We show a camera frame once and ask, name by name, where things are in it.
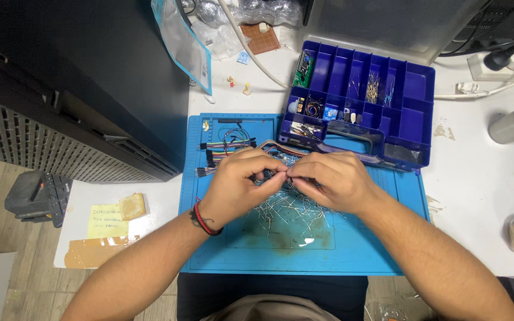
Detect person's left hand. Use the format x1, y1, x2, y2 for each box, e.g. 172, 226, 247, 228
198, 147, 290, 230

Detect person's right hand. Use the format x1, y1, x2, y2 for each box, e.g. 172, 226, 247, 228
286, 151, 385, 217

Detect red and black wristband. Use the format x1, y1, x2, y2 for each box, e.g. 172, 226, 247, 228
189, 199, 225, 237

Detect pile of loose resistors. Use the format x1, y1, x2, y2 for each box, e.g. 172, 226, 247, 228
238, 166, 348, 240

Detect heap of metal connector parts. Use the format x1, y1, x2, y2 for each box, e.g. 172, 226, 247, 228
290, 122, 325, 139

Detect blue silicone work mat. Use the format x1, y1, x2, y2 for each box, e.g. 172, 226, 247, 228
178, 113, 432, 275

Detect blue plastic organizer box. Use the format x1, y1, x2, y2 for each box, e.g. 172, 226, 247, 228
278, 40, 436, 173

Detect bunch of tan resistors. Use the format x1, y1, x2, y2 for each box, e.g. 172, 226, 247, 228
366, 71, 381, 104

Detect bunch of blue resistors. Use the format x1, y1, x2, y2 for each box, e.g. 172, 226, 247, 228
384, 76, 396, 108

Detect yellowed foam piece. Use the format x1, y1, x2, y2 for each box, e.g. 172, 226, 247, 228
118, 192, 147, 222

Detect person's black shorts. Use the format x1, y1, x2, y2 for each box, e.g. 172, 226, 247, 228
176, 272, 369, 321

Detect green circuit board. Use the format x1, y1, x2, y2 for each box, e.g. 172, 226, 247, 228
293, 50, 315, 89

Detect person's beige shirt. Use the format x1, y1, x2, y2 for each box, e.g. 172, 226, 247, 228
199, 294, 342, 321

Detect yellow sticky note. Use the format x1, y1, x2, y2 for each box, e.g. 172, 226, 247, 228
87, 204, 130, 240

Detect brown perforated circuit board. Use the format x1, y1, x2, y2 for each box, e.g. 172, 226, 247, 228
240, 23, 281, 55

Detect blue-edged plastic zip bag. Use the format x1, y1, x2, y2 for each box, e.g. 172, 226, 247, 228
151, 0, 213, 95

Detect brown tape strip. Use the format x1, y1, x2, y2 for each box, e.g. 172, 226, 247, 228
63, 235, 141, 269

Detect white power strip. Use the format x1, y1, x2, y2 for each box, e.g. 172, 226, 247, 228
467, 49, 514, 82

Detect heap of clear plastic bags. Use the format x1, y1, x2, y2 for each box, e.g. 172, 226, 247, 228
181, 0, 305, 61

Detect black computer case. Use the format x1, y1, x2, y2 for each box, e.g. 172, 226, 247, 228
0, 0, 191, 184

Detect black plastic floor device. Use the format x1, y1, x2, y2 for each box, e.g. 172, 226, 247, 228
4, 170, 73, 228

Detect black power plug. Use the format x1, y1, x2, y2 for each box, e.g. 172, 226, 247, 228
483, 42, 514, 72

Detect bundle of coloured jumper wires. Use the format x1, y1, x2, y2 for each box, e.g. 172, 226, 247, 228
196, 128, 312, 179

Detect coil of orange wire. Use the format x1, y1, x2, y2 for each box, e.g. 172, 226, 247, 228
305, 101, 325, 118

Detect thick white cable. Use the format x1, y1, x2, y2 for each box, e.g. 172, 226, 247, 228
217, 0, 290, 89

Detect thin white cable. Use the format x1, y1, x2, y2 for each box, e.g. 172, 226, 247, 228
434, 66, 514, 100

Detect black monitor with cables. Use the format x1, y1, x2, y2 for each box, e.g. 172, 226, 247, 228
439, 0, 514, 57

